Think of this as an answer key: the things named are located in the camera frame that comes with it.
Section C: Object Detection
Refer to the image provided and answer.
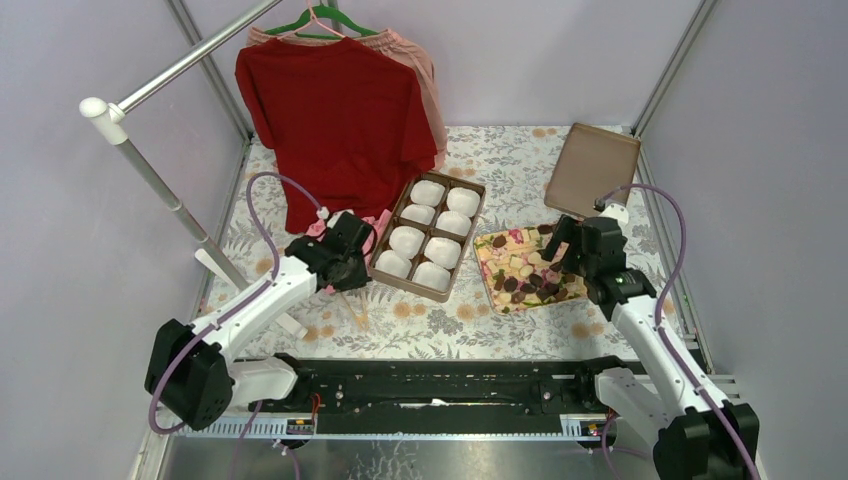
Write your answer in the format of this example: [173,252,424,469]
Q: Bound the wooden tongs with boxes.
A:
[338,289,370,331]

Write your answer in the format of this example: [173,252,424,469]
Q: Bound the floral chocolate tray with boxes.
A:
[473,224,587,315]

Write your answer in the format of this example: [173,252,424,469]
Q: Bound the gold chocolate box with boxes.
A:
[369,171,486,303]

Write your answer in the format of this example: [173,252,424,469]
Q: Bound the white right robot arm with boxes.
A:
[542,215,761,479]

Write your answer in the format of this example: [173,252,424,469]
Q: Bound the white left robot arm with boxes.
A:
[144,212,375,434]

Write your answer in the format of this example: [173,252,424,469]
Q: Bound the pink cloth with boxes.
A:
[301,209,393,296]

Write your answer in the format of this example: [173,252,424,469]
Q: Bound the gold box lid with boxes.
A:
[543,123,641,219]

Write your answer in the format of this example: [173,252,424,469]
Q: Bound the red t-shirt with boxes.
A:
[235,38,437,233]

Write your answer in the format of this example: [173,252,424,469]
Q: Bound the beige pink garment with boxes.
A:
[246,27,448,170]

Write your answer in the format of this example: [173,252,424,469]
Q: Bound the green hanger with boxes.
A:
[265,4,378,38]

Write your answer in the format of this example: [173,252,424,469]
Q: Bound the silver clothes rack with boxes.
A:
[78,0,309,340]

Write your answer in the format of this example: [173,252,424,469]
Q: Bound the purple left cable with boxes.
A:
[146,172,331,436]

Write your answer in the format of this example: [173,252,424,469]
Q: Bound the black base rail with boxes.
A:
[260,354,625,435]

